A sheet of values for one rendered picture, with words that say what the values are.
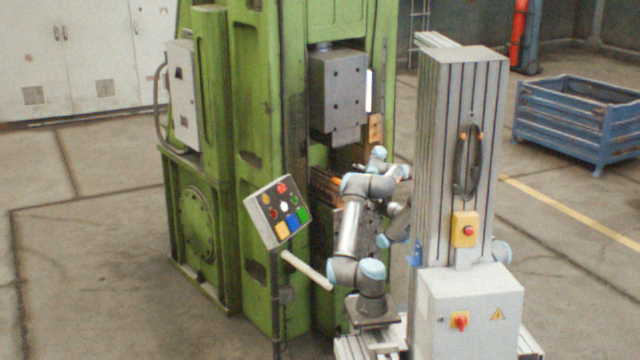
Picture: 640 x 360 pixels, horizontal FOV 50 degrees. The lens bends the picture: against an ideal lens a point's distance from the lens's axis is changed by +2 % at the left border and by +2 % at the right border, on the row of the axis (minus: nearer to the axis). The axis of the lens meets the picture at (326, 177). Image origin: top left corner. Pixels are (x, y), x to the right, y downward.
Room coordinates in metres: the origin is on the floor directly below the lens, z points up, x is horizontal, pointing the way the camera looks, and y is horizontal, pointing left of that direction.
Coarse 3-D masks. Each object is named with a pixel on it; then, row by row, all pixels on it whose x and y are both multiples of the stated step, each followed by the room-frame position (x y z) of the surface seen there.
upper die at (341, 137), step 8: (312, 128) 3.67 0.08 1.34; (344, 128) 3.57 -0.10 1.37; (352, 128) 3.60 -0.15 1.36; (312, 136) 3.67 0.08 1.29; (320, 136) 3.61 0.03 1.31; (328, 136) 3.55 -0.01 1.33; (336, 136) 3.54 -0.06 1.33; (344, 136) 3.57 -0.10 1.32; (352, 136) 3.60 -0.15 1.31; (328, 144) 3.55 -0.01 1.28; (336, 144) 3.54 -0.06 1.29; (344, 144) 3.57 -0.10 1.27
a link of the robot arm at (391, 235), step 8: (408, 200) 2.97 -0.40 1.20; (408, 208) 2.98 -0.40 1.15; (400, 216) 3.02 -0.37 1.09; (408, 216) 2.99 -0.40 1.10; (392, 224) 3.06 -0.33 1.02; (400, 224) 3.02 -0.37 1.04; (408, 224) 3.03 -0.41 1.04; (384, 232) 3.11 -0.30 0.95; (392, 232) 3.06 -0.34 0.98; (400, 232) 3.05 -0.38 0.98; (376, 240) 3.11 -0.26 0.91; (384, 240) 3.07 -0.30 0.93; (392, 240) 3.08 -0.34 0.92
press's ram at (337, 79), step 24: (336, 48) 3.80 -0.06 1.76; (312, 72) 3.58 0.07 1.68; (336, 72) 3.54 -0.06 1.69; (360, 72) 3.63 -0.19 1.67; (312, 96) 3.58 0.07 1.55; (336, 96) 3.54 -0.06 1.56; (360, 96) 3.64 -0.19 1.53; (312, 120) 3.58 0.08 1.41; (336, 120) 3.54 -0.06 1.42; (360, 120) 3.64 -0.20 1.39
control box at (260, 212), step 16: (288, 176) 3.30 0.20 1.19; (256, 192) 3.12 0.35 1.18; (272, 192) 3.14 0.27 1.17; (288, 192) 3.23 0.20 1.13; (256, 208) 3.02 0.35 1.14; (272, 208) 3.07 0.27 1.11; (288, 208) 3.16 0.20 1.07; (256, 224) 3.02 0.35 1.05; (272, 224) 3.01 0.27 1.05; (304, 224) 3.18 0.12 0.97; (272, 240) 2.98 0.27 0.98
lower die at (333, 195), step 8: (320, 168) 3.91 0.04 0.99; (312, 176) 3.79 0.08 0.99; (320, 176) 3.78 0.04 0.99; (336, 176) 3.78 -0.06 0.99; (312, 184) 3.69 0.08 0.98; (328, 184) 3.66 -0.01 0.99; (336, 184) 3.65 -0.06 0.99; (320, 192) 3.61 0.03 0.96; (328, 192) 3.57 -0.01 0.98; (336, 192) 3.56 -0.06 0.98; (328, 200) 3.55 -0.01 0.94; (336, 200) 3.54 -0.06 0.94
